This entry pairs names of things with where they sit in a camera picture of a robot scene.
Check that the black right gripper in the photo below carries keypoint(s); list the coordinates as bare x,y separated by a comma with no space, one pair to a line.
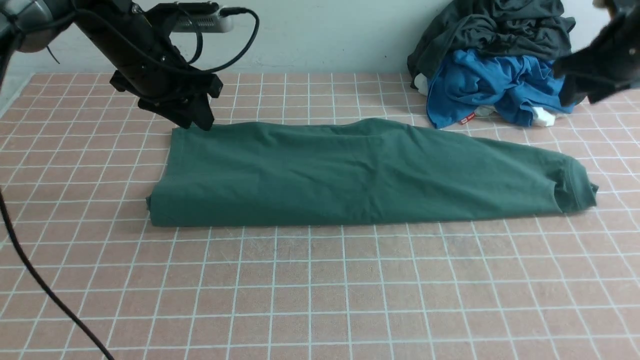
607,66

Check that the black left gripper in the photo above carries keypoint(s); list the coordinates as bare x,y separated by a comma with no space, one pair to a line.
148,65

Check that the green long-sleeve shirt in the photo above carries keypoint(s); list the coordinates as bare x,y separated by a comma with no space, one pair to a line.
372,171

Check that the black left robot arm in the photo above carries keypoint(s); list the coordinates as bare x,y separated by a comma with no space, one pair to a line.
29,26

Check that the dark grey crumpled garment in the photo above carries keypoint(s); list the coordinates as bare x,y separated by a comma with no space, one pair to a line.
494,28

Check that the blue crumpled garment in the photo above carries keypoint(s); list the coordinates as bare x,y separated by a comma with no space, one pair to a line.
512,84

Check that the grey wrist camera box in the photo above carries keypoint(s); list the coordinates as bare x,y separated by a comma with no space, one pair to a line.
203,16

